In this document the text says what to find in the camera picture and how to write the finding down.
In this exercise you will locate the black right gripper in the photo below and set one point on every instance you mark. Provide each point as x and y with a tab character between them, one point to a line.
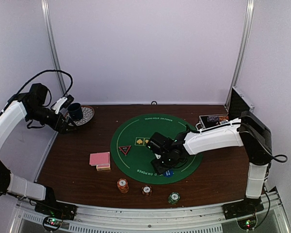
159	169

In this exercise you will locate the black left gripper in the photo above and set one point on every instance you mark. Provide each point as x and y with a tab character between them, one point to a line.
62	129

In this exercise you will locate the blue small blind button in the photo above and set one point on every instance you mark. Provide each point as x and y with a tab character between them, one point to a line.
168	173

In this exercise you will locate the black hundred chip stack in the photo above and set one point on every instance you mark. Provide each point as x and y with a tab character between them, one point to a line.
147	190

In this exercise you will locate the green chip stack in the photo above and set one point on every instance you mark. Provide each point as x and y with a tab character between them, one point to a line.
174	198

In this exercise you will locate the red five chip stack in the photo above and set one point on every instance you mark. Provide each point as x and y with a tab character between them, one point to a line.
122	185

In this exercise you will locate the red backed card deck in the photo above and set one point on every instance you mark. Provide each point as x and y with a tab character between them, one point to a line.
101	158

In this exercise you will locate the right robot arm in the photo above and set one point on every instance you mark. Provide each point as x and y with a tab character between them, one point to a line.
246	131

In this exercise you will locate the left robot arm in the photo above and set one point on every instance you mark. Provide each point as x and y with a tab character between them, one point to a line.
30	106

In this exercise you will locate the blue ceramic mug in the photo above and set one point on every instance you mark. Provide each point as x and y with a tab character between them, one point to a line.
75	111

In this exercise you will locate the floral patterned plate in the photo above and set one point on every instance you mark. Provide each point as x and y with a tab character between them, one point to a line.
88	114

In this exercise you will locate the green round poker mat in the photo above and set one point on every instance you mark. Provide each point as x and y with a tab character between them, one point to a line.
137	164

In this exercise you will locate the black red triangle button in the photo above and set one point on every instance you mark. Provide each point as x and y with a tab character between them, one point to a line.
125	149

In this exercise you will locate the gold playing card box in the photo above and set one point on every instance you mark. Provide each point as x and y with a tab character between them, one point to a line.
103	167

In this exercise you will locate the aluminium poker chip case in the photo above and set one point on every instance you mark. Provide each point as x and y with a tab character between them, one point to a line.
237	104

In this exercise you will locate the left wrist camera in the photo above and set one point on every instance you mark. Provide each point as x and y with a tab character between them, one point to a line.
61	103

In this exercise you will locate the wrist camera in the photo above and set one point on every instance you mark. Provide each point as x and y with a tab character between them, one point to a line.
158	143
61	103

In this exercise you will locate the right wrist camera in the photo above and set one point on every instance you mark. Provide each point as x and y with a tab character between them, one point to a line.
158	143

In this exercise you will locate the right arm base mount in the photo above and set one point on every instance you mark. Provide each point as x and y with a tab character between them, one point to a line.
240	209

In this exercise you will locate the aluminium front rail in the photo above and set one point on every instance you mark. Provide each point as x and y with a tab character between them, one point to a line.
200	219

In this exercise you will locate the left aluminium frame post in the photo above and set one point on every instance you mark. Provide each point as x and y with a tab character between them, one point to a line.
51	41

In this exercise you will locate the aluminium frame post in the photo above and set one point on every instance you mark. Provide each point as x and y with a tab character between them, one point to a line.
51	41
248	20

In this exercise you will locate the right aluminium frame post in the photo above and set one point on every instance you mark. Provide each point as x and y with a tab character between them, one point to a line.
248	20

